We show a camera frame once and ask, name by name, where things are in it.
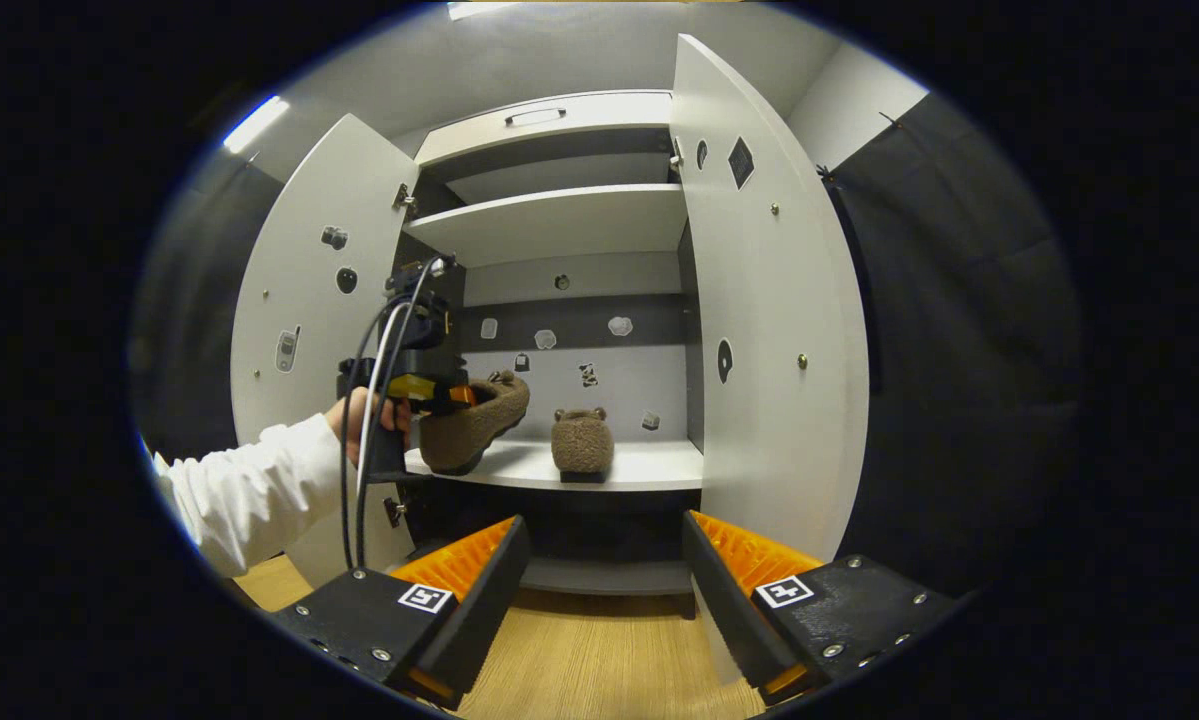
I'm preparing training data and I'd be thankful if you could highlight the brown fuzzy shoe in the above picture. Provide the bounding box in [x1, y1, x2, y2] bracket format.
[551, 407, 616, 483]
[419, 370, 532, 476]

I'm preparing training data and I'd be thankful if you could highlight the black backdrop cloth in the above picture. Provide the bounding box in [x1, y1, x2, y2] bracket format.
[824, 95, 1085, 601]

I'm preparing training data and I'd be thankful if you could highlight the white cabinet drawer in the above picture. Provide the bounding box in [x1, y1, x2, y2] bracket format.
[414, 90, 675, 168]

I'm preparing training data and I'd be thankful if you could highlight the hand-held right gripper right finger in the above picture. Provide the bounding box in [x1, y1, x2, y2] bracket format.
[681, 510, 960, 706]

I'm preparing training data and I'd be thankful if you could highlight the double ceiling light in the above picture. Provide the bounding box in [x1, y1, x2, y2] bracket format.
[224, 95, 290, 154]

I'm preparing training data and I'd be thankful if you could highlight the white shoe cabinet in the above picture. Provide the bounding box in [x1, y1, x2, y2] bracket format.
[399, 90, 707, 598]

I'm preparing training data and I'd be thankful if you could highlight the white cabinet door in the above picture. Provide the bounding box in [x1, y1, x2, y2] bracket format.
[669, 33, 872, 689]
[231, 113, 422, 589]

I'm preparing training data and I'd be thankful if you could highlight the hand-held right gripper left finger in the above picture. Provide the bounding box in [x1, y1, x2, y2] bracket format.
[274, 515, 532, 711]

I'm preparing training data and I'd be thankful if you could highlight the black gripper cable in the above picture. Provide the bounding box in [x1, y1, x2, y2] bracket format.
[337, 255, 440, 571]

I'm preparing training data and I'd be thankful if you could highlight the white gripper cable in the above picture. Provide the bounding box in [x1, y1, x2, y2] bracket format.
[354, 300, 410, 573]

